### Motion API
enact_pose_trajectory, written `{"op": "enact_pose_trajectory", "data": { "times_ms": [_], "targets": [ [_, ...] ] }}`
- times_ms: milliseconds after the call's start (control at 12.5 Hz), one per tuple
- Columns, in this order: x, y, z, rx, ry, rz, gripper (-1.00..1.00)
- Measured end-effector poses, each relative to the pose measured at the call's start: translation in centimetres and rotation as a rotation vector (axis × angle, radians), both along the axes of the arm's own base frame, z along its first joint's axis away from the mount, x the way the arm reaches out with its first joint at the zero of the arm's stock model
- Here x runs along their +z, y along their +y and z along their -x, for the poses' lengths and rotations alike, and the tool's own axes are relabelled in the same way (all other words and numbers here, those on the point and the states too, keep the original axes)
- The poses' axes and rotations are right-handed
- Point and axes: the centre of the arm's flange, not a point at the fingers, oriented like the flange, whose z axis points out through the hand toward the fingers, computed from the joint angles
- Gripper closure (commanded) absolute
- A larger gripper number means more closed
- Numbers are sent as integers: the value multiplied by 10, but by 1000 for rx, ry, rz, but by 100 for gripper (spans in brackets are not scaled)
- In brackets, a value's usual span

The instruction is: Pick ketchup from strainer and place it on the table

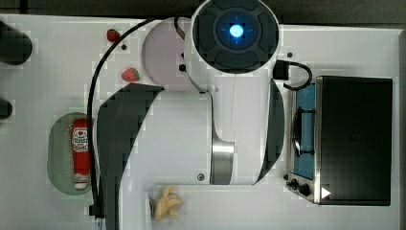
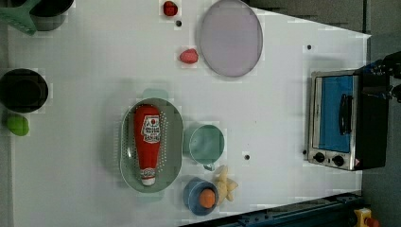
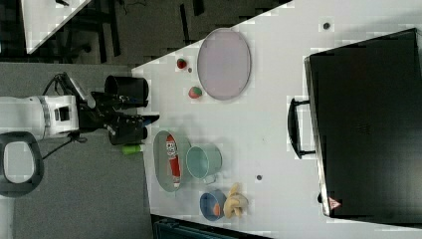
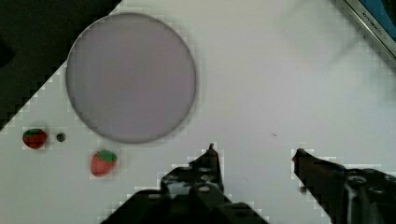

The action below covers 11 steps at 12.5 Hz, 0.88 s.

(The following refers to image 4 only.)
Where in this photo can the black toaster oven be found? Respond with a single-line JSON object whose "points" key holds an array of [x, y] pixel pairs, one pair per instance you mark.
{"points": [[379, 18]]}

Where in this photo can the dark red toy strawberry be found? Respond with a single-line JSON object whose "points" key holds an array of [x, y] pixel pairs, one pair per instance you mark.
{"points": [[34, 138]]}

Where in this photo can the light red toy strawberry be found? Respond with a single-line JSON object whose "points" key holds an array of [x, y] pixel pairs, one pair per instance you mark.
{"points": [[103, 162]]}

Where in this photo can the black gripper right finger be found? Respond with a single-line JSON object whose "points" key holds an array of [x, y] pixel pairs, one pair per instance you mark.
{"points": [[348, 196]]}

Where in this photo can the round grey plate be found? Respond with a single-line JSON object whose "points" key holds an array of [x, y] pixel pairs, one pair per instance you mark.
{"points": [[131, 78]]}

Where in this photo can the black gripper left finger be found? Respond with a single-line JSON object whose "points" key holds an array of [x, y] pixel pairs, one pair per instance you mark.
{"points": [[187, 195]]}

